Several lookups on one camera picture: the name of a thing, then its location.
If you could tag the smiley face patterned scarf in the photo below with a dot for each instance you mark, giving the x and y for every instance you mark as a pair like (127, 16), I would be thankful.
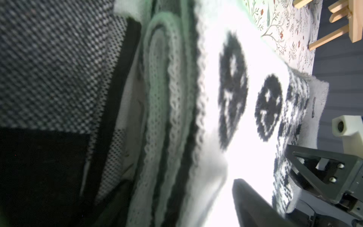
(222, 106)

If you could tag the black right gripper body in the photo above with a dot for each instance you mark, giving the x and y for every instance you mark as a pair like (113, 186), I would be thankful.
(335, 178)

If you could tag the grey black checked scarf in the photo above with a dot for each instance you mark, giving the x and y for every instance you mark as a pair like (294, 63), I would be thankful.
(64, 70)

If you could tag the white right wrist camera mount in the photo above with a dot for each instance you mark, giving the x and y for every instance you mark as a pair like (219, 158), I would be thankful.
(350, 129)

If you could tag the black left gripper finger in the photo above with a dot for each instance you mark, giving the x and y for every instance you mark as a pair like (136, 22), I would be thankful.
(252, 210)

